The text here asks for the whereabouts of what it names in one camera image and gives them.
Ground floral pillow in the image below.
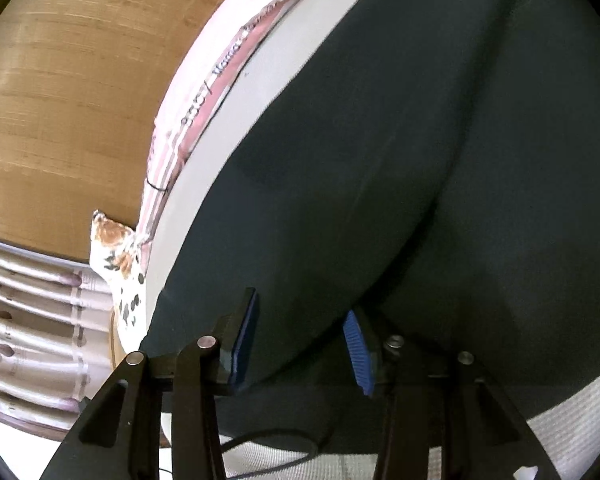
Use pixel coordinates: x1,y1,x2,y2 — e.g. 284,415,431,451
89,209,154,357

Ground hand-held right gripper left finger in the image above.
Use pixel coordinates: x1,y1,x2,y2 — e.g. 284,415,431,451
40,287,259,480

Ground light wooden stool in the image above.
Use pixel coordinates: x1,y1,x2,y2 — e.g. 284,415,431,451
108,305,132,363

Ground black cable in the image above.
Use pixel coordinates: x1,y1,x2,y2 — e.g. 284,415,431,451
157,426,333,480

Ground black pants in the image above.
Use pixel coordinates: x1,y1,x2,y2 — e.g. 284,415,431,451
140,0,600,456

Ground brown wooden headboard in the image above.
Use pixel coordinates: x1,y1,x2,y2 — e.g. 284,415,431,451
0,0,263,267

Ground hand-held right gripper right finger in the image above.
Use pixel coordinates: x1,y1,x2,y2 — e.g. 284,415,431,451
344,307,562,480

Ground pink striped quilt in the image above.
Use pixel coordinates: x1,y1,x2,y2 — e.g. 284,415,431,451
136,0,398,261

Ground grey woven mattress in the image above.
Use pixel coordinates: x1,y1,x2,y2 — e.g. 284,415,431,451
142,0,600,480

